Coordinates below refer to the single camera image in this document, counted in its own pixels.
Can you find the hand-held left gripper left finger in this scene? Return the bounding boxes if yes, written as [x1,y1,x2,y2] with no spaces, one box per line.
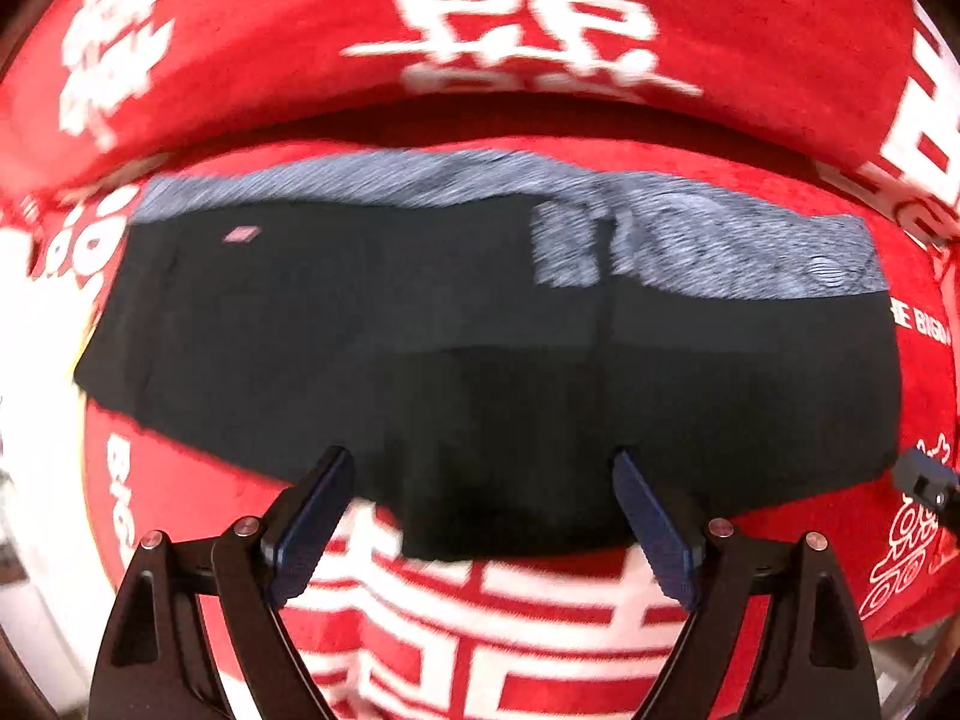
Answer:
[88,446,355,720]

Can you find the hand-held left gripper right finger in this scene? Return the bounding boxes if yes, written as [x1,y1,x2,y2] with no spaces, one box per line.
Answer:
[611,448,878,720]

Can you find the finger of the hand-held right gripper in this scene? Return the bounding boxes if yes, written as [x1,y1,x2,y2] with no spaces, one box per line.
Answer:
[892,446,960,533]

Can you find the black and grey patterned pants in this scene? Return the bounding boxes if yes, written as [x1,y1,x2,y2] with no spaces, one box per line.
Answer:
[71,150,905,563]

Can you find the red printed blanket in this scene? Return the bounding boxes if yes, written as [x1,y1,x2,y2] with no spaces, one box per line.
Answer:
[0,0,960,720]

